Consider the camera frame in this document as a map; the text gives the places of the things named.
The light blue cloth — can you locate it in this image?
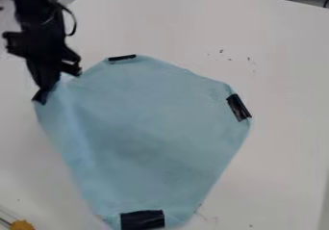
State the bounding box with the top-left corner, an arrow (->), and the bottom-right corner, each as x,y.
32,53 -> 255,230

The yellow toy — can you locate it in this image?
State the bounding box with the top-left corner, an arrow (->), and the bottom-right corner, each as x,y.
9,219 -> 37,230

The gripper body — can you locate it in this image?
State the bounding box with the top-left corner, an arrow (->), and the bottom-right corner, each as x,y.
1,24 -> 84,78

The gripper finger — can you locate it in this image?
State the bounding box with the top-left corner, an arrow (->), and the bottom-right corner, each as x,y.
42,66 -> 64,95
24,60 -> 49,106

